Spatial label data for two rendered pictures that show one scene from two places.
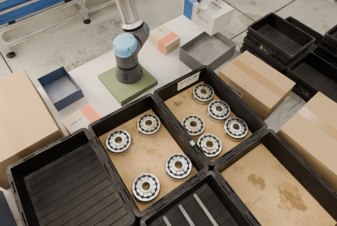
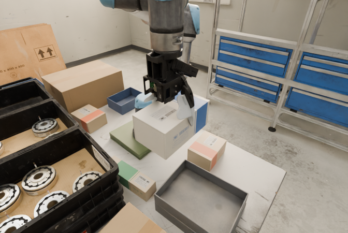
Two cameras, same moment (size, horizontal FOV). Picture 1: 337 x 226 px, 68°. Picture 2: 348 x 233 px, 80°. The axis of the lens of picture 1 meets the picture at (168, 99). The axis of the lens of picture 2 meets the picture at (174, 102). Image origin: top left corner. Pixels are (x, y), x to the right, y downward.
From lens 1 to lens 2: 116 cm
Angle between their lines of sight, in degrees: 59
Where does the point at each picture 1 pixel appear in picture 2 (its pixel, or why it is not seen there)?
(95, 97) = (121, 120)
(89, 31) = (261, 134)
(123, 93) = (119, 132)
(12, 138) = (61, 79)
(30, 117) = (76, 81)
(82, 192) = not seen: hidden behind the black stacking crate
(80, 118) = (89, 111)
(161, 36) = (203, 142)
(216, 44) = (221, 215)
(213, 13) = (145, 113)
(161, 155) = not seen: hidden behind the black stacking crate
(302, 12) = not seen: outside the picture
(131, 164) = (20, 140)
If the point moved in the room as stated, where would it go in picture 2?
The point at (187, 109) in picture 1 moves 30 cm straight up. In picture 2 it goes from (71, 174) to (43, 106)
